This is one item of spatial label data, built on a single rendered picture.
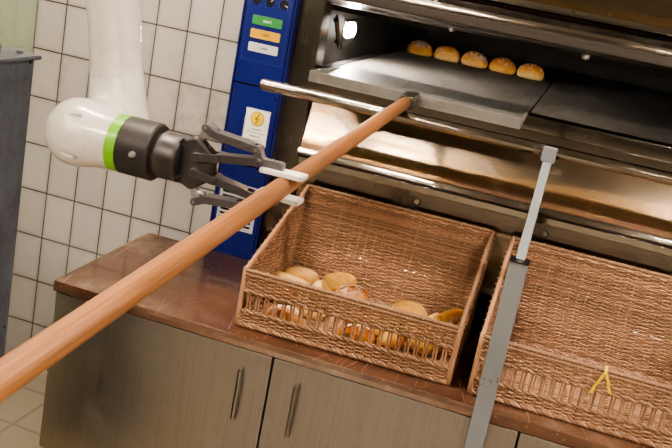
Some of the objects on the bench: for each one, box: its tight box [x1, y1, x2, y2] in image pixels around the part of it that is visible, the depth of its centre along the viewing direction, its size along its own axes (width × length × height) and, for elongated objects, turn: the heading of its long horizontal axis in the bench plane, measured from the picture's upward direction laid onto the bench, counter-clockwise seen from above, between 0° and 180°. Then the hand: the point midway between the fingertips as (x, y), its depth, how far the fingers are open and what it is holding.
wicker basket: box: [467, 236, 672, 448], centre depth 235 cm, size 49×56×28 cm
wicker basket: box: [234, 184, 496, 385], centre depth 248 cm, size 49×56×28 cm
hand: (282, 185), depth 144 cm, fingers closed on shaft, 3 cm apart
